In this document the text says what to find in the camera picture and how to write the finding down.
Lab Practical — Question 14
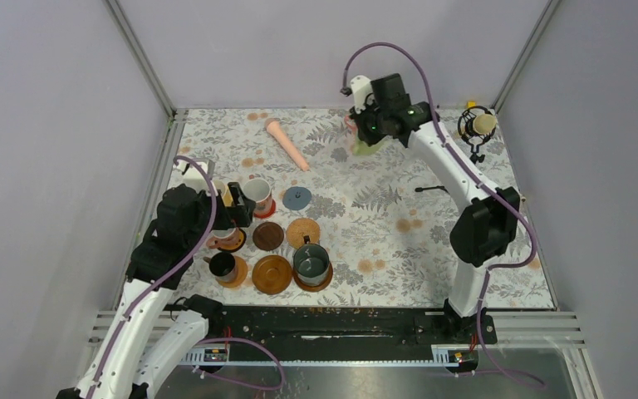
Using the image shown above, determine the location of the red smiley coaster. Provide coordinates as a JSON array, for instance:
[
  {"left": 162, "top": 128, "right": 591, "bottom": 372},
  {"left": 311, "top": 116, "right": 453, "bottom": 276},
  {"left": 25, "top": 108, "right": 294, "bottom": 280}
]
[{"left": 253, "top": 197, "right": 277, "bottom": 219}]

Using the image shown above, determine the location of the orange black smiley coaster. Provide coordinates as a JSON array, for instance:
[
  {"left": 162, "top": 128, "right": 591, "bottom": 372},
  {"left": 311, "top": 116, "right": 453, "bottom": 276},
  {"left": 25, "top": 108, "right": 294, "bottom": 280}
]
[{"left": 218, "top": 229, "right": 247, "bottom": 253}]

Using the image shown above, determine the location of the small pink patterned mug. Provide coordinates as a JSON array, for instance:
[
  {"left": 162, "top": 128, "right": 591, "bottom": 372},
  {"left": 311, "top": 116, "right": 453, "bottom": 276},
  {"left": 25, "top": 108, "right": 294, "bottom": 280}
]
[{"left": 206, "top": 228, "right": 246, "bottom": 252}]

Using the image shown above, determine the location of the dark walnut coaster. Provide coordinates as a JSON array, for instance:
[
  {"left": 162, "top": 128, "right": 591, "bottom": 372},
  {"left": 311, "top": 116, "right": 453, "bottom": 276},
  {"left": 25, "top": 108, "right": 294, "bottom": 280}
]
[{"left": 252, "top": 222, "right": 285, "bottom": 251}]

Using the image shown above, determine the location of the pink mug back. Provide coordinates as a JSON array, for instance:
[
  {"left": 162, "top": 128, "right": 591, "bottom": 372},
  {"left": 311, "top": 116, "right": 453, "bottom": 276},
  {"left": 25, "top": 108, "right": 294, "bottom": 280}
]
[{"left": 344, "top": 116, "right": 357, "bottom": 135}]

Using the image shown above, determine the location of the light green mug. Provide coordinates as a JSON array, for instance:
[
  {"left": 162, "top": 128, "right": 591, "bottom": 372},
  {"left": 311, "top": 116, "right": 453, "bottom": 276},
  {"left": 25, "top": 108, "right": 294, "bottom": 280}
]
[{"left": 351, "top": 136, "right": 385, "bottom": 156}]

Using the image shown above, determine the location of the black mug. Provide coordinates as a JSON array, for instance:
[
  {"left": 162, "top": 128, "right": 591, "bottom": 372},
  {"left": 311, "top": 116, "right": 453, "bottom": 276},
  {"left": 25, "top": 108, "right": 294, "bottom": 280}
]
[{"left": 203, "top": 252, "right": 238, "bottom": 283}]

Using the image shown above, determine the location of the light brown round coaster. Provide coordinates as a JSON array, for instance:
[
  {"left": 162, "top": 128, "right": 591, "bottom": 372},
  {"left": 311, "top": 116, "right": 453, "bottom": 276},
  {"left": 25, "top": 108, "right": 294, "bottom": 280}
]
[{"left": 216, "top": 256, "right": 248, "bottom": 288}]

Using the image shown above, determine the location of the woven rattan coaster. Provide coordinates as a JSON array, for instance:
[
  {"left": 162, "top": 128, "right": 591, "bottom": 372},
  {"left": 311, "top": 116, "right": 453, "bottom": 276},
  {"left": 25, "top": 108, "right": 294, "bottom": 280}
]
[{"left": 286, "top": 218, "right": 321, "bottom": 249}]

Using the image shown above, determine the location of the blue-grey smiley coaster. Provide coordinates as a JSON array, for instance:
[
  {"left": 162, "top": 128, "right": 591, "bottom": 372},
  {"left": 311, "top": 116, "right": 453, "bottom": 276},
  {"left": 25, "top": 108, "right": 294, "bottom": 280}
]
[{"left": 282, "top": 186, "right": 312, "bottom": 211}]

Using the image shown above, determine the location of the brown ceramic saucer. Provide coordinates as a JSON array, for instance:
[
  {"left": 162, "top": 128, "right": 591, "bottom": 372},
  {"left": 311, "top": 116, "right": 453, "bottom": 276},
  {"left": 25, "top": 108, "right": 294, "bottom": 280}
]
[
  {"left": 292, "top": 264, "right": 334, "bottom": 293},
  {"left": 252, "top": 255, "right": 292, "bottom": 295}
]

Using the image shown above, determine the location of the dark green mug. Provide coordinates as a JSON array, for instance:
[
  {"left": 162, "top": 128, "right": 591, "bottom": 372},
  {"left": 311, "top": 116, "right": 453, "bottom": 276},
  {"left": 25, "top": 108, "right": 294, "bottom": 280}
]
[{"left": 292, "top": 244, "right": 331, "bottom": 286}]

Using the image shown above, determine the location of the yellow mug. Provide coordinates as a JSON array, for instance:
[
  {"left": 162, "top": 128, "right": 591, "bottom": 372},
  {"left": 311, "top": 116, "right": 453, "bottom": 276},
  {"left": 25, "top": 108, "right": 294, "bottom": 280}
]
[{"left": 213, "top": 180, "right": 233, "bottom": 207}]

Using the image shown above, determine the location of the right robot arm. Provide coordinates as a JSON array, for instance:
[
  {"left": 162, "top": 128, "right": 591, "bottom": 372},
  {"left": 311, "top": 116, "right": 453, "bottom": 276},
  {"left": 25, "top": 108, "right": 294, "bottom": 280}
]
[{"left": 341, "top": 73, "right": 520, "bottom": 342}]

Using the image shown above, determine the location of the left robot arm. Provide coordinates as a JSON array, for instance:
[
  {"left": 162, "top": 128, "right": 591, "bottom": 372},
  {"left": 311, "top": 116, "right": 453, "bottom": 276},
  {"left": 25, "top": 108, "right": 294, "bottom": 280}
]
[{"left": 57, "top": 185, "right": 225, "bottom": 398}]

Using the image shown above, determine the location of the cream microphone in shockmount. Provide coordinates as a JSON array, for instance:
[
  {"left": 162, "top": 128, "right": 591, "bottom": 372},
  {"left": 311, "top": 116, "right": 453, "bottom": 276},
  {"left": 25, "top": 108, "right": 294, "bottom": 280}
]
[{"left": 457, "top": 106, "right": 498, "bottom": 144}]

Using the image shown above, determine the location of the pink silicone microphone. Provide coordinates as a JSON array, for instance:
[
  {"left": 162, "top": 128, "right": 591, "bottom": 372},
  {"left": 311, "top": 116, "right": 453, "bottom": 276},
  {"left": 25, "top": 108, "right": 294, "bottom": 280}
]
[{"left": 265, "top": 118, "right": 310, "bottom": 171}]

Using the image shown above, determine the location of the floral tablecloth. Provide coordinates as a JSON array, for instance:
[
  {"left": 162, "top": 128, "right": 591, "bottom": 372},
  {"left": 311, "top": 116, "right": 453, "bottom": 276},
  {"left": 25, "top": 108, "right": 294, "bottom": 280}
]
[{"left": 154, "top": 107, "right": 556, "bottom": 309}]

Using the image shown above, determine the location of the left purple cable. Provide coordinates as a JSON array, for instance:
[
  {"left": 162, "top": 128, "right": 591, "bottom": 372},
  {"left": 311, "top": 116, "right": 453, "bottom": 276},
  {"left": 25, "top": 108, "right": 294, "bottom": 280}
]
[{"left": 85, "top": 155, "right": 287, "bottom": 399}]

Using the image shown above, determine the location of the purple cable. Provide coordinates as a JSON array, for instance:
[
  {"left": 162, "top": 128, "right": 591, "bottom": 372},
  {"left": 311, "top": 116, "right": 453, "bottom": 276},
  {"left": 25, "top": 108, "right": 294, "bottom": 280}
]
[
  {"left": 341, "top": 42, "right": 548, "bottom": 389},
  {"left": 85, "top": 155, "right": 287, "bottom": 399}
]

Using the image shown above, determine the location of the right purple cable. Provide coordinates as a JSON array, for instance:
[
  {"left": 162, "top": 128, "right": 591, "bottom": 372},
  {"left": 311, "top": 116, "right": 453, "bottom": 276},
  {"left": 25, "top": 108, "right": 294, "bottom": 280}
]
[{"left": 341, "top": 42, "right": 548, "bottom": 389}]

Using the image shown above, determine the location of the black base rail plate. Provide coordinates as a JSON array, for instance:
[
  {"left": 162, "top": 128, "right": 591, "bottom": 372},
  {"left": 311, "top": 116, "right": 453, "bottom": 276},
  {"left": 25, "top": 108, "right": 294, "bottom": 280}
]
[{"left": 209, "top": 306, "right": 479, "bottom": 362}]

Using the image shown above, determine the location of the aluminium frame rail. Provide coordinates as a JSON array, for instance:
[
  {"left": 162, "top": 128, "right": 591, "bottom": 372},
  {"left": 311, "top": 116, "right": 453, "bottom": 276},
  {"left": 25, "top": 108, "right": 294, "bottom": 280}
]
[{"left": 103, "top": 0, "right": 176, "bottom": 118}]

